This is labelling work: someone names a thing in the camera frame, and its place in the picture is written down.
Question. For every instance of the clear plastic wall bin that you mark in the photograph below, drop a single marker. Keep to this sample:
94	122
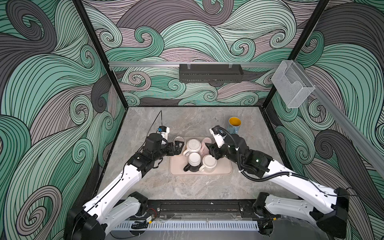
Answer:
292	83

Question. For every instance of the aluminium wall rail back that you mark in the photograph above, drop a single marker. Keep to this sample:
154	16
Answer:
166	64

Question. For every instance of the cream white mug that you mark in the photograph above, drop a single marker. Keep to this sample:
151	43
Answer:
209	163

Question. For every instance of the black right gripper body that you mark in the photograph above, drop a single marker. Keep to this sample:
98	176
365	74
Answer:
220	151

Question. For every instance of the aluminium wall rail right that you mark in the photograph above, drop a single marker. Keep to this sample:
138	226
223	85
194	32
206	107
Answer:
342	103

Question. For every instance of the light pink mug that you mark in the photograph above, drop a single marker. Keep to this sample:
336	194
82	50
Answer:
204	149

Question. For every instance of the beige silicone drying mat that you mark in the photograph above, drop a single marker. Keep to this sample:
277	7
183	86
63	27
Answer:
177	163

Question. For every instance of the black wall tray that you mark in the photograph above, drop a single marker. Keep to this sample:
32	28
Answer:
210	73

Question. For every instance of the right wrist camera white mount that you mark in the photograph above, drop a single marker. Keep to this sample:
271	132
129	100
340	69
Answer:
218	134

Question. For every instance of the black corner frame post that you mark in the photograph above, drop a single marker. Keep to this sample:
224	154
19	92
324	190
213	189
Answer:
95	41
310	25

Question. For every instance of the black corner frame post right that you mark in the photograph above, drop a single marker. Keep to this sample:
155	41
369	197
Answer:
310	25

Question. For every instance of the aluminium wall rail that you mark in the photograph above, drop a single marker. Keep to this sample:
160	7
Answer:
166	64
342	103

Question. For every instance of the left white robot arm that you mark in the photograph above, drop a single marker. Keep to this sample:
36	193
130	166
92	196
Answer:
99	216

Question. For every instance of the beige pink ribbed mug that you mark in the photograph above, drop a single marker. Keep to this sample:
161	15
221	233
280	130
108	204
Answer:
179	142

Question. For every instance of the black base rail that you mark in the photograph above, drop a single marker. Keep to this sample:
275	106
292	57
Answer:
236	209

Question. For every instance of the blue butterfly mug yellow inside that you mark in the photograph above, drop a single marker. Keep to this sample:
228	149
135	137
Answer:
234	125

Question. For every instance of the black mug white base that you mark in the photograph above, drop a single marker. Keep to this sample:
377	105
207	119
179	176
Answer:
194	163

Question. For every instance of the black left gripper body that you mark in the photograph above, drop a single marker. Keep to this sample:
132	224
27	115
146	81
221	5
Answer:
170	152

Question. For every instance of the black corner frame post left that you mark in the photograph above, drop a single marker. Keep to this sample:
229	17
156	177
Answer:
95	41

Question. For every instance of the white slotted cable duct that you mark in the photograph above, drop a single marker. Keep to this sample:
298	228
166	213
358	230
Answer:
219	225

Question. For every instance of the white ribbed mug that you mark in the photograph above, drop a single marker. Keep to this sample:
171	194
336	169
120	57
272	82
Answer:
192	146

